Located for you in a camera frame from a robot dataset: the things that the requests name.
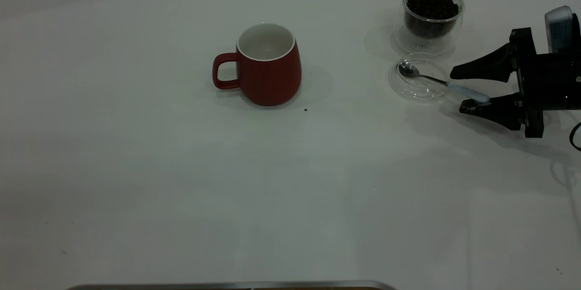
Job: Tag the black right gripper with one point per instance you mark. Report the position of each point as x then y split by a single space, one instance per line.
549 81

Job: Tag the red ceramic mug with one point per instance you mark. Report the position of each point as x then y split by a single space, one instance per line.
272 79

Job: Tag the clear round glass lid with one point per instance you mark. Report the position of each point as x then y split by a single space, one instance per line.
417 90

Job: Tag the dark coffee beans pile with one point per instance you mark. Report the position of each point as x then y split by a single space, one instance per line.
429 13

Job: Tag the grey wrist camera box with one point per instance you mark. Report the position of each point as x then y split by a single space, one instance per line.
560 29

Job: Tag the grey metal frame edge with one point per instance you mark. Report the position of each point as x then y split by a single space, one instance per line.
227 285

